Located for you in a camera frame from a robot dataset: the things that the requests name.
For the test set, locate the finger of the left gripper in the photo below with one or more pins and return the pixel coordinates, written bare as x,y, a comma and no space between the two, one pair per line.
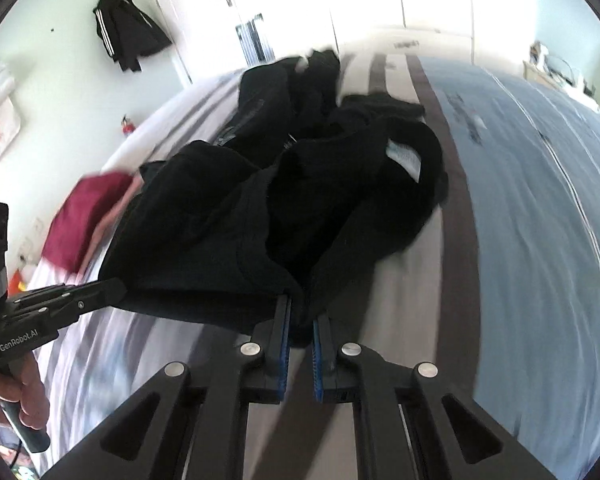
55,307

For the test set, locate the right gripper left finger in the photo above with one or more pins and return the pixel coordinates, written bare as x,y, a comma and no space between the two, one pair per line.
188,423

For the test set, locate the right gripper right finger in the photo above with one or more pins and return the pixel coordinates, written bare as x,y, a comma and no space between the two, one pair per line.
409,423

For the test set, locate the black sweatshirt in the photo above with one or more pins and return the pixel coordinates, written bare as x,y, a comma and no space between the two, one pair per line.
306,191

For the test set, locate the striped clothes in doorway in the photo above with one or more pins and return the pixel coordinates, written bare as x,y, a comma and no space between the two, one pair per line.
253,40

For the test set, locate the person's left hand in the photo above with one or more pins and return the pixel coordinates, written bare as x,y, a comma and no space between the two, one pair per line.
27,389

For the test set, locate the maroon folded garment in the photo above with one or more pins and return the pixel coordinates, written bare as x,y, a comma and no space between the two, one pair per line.
73,227

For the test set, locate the pink folded garment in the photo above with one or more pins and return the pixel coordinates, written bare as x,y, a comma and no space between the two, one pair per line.
109,220

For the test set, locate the striped grey blue bedspread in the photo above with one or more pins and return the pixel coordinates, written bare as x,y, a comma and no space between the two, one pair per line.
501,290

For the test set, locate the red fire extinguisher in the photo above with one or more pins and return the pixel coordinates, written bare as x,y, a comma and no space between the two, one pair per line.
127,126

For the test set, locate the cluttered side table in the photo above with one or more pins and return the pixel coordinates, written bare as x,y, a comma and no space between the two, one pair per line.
552,71

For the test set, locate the black jacket hanging on wall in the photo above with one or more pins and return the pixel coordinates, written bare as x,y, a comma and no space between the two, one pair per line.
128,33

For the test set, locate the white door with handle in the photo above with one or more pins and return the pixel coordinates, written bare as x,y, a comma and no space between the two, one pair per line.
205,44

